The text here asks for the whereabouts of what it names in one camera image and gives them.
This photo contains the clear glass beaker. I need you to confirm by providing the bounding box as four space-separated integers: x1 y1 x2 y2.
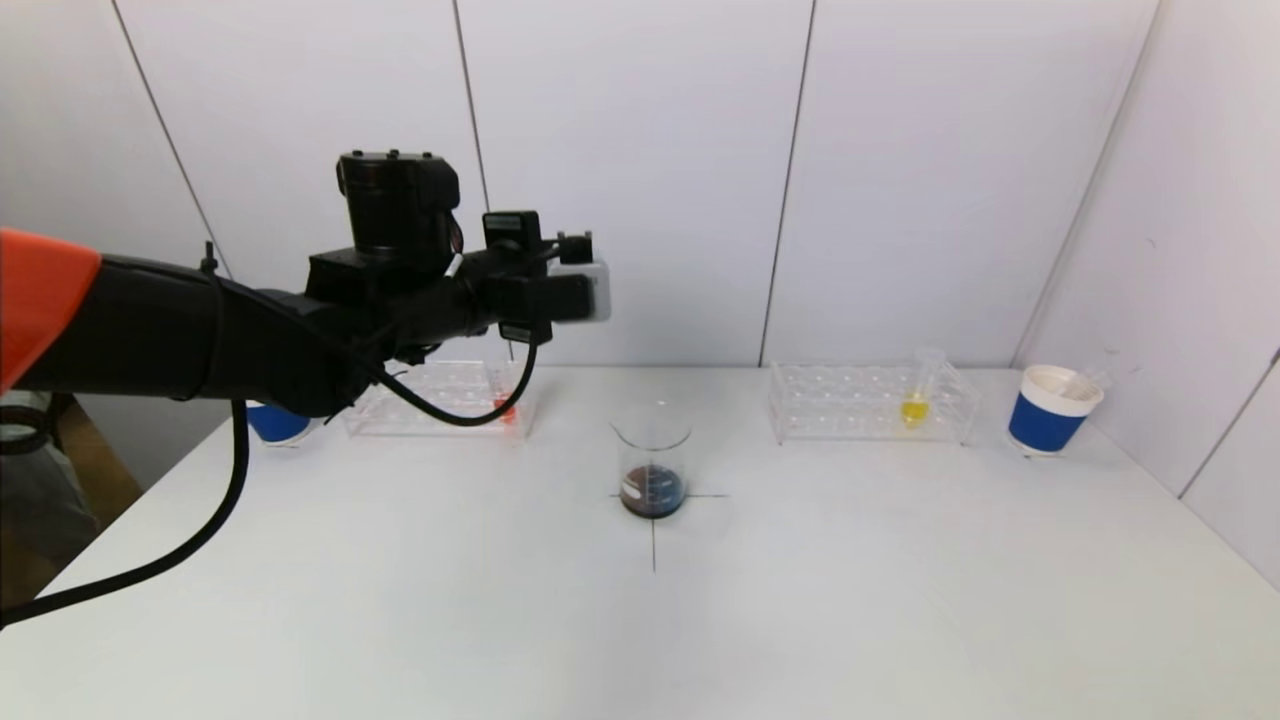
610 402 693 521

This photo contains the clear acrylic test tube rack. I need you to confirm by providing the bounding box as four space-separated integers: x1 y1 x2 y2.
765 365 980 447
342 361 534 441

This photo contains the test tube with yellow pigment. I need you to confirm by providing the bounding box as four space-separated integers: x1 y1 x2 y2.
899 348 945 429

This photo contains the blue white paper cup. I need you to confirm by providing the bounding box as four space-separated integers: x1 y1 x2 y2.
245 402 321 447
1006 365 1104 458

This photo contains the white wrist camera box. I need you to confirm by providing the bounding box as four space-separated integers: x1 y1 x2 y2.
548 260 612 323

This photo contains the black looped camera cable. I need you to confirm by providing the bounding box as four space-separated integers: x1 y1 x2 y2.
375 340 539 428

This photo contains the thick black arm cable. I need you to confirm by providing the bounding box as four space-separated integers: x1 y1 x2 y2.
0 400 251 629

